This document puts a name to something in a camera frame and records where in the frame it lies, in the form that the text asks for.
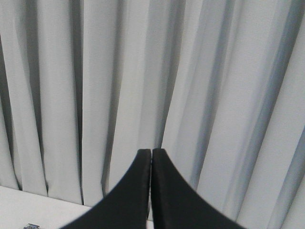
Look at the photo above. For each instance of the green button far left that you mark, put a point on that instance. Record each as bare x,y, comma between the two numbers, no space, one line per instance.
31,226

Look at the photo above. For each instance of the white pleated curtain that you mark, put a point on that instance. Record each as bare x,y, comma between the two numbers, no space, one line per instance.
219,84

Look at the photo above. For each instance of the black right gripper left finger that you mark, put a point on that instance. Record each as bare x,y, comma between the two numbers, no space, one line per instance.
126,205

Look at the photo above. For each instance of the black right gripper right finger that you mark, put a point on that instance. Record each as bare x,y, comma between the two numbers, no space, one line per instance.
175,205

